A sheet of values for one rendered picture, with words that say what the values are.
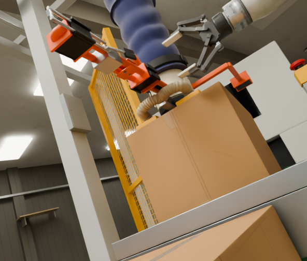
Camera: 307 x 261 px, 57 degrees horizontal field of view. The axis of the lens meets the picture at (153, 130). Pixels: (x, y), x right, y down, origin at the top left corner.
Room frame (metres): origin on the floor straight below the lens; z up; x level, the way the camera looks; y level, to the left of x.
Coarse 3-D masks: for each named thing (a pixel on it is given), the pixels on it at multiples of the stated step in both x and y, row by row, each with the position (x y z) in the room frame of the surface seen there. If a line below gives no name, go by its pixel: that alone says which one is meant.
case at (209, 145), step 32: (224, 96) 0.85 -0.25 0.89; (160, 128) 0.95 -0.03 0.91; (192, 128) 0.90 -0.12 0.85; (224, 128) 0.87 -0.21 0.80; (256, 128) 1.25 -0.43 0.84; (160, 160) 0.96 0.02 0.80; (192, 160) 0.92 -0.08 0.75; (224, 160) 0.89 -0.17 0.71; (256, 160) 0.85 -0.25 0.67; (160, 192) 0.98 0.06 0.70; (192, 192) 0.94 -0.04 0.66; (224, 192) 0.90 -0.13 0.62
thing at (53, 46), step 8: (72, 32) 0.53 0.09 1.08; (48, 40) 0.55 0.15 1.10; (56, 40) 0.55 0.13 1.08; (64, 40) 0.54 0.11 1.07; (72, 40) 0.55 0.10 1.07; (80, 40) 0.56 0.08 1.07; (56, 48) 0.55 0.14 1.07; (64, 48) 0.56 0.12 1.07; (72, 48) 0.58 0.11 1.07; (80, 48) 0.59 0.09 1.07; (88, 48) 0.60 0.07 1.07; (72, 56) 0.60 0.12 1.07; (80, 56) 0.62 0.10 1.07
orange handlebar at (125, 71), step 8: (56, 32) 0.52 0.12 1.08; (64, 32) 0.53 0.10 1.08; (96, 48) 0.63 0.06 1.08; (88, 56) 0.65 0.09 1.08; (120, 56) 0.72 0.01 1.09; (128, 64) 0.76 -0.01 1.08; (224, 64) 1.06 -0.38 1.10; (120, 72) 0.78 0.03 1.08; (128, 72) 0.80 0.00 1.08; (136, 72) 0.83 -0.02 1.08; (216, 72) 1.07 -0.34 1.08; (232, 72) 1.13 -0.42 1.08; (160, 80) 0.96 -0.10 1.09; (200, 80) 1.10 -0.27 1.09; (240, 80) 1.25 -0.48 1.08; (152, 88) 0.98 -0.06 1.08
